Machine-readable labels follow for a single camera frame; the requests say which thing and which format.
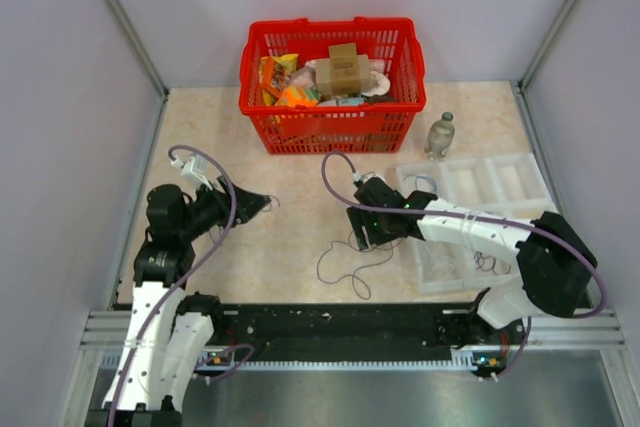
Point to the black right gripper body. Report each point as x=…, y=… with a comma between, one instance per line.
x=376, y=226

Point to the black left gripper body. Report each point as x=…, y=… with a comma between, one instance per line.
x=209, y=210

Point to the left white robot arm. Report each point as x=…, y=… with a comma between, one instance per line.
x=168, y=329

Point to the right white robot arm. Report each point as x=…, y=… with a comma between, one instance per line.
x=551, y=265

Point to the clear plastic bottle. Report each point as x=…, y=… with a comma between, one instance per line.
x=440, y=137

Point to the orange sponge pack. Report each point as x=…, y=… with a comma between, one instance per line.
x=295, y=96

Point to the white compartment tray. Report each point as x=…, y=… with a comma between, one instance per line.
x=508, y=185

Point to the pink white plush item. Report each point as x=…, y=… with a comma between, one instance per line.
x=380, y=83

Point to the red plastic shopping basket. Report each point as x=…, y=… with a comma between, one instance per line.
x=310, y=87

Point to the orange snack packet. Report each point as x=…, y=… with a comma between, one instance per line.
x=274, y=76

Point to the brown cardboard box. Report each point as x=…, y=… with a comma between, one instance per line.
x=343, y=72

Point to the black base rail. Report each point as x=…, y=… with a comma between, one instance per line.
x=359, y=333

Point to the white slotted cable duct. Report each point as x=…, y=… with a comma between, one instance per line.
x=458, y=361

